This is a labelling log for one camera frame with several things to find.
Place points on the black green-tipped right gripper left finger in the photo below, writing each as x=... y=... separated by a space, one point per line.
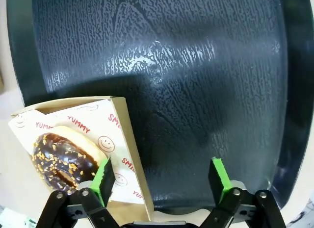
x=73 y=210

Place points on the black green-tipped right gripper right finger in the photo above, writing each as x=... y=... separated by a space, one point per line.
x=247 y=210

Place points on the chocolate donut with nut crumbs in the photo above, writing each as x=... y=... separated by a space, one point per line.
x=61 y=157

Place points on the brown cardboard box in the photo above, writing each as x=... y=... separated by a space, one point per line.
x=127 y=130

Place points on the black plastic serving tray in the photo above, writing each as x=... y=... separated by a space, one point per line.
x=184 y=103

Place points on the white smiley print paper liner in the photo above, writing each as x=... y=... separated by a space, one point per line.
x=98 y=120

